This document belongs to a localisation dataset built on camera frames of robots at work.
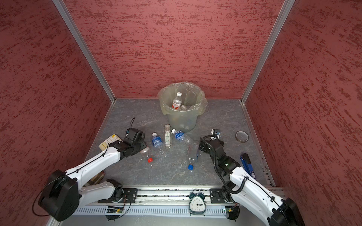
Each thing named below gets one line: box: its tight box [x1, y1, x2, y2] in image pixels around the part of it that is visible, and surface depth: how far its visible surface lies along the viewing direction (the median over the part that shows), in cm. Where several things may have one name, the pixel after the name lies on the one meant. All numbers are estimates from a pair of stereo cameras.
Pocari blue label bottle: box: [170, 128, 194, 145], surface depth 95 cm
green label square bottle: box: [164, 123, 173, 149], surface depth 94 cm
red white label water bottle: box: [172, 91, 182, 110], surface depth 99 cm
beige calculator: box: [98, 134, 123, 152], surface depth 94 cm
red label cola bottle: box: [139, 146, 154, 163], surface depth 85 cm
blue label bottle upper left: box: [151, 132, 165, 151], surface depth 92 cm
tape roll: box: [235, 130, 250, 144], surface depth 100 cm
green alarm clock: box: [188, 187, 207, 217], surface depth 70 cm
